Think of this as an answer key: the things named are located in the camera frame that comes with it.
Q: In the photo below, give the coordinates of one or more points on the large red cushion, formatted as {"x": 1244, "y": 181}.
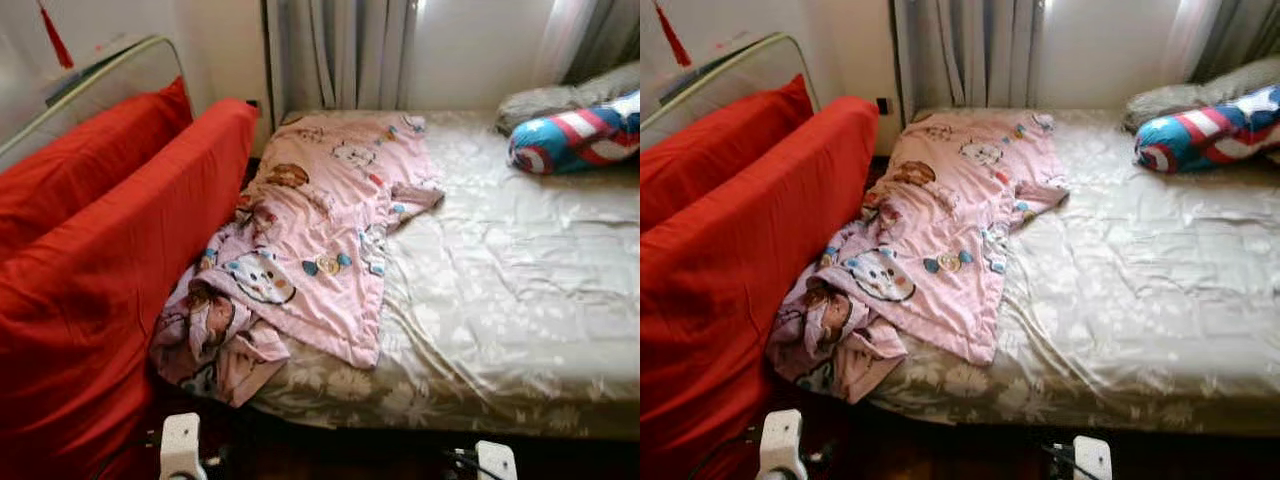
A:
{"x": 720, "y": 150}
{"x": 100, "y": 330}
{"x": 730, "y": 330}
{"x": 90, "y": 160}

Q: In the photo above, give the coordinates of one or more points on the red white blue striped pillow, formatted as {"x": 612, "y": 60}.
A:
{"x": 1200, "y": 135}
{"x": 575, "y": 135}

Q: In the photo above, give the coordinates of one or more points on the bed with beige floral sheet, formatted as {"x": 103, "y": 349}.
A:
{"x": 520, "y": 280}
{"x": 1150, "y": 280}

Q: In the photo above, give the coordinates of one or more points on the grey pillow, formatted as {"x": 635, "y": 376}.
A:
{"x": 1170, "y": 98}
{"x": 545, "y": 100}

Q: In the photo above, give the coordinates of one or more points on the grey-green quilted upright mattress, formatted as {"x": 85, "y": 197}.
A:
{"x": 740, "y": 90}
{"x": 110, "y": 95}

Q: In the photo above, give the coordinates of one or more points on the red hanging tassel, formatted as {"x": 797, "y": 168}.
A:
{"x": 675, "y": 45}
{"x": 58, "y": 45}

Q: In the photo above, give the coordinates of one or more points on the grey curtain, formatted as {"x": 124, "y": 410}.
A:
{"x": 605, "y": 35}
{"x": 1240, "y": 35}
{"x": 340, "y": 55}
{"x": 965, "y": 55}

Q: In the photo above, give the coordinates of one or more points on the pink cartoon print blanket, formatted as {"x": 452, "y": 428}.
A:
{"x": 320, "y": 220}
{"x": 940, "y": 220}

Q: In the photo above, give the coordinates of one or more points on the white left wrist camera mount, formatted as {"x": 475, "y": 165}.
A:
{"x": 182, "y": 450}
{"x": 780, "y": 448}

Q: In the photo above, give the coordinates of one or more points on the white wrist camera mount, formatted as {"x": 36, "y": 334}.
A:
{"x": 1093, "y": 460}
{"x": 182, "y": 450}
{"x": 780, "y": 448}
{"x": 497, "y": 462}

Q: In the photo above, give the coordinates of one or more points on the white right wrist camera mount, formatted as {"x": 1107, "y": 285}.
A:
{"x": 497, "y": 462}
{"x": 1093, "y": 460}

